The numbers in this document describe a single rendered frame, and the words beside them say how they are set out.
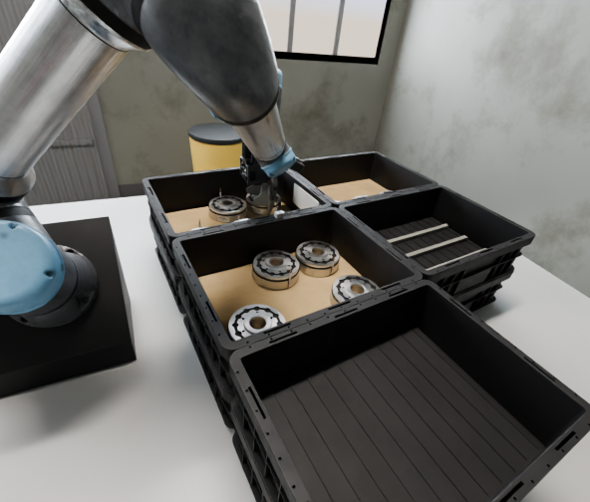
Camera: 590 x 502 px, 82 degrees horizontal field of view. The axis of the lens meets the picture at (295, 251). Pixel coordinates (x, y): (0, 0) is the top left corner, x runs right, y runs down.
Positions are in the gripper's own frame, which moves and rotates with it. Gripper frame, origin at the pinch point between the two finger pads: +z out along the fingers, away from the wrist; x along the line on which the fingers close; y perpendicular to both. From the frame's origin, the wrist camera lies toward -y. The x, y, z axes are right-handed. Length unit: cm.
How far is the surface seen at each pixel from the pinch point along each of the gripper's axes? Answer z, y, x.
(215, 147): 28, -14, -128
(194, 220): 2.0, 20.6, -0.1
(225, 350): -8, 25, 51
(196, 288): -8.0, 26.6, 38.0
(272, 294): 2.0, 10.9, 33.3
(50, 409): 15, 53, 36
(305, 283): 2.0, 2.8, 32.3
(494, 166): 24, -182, -58
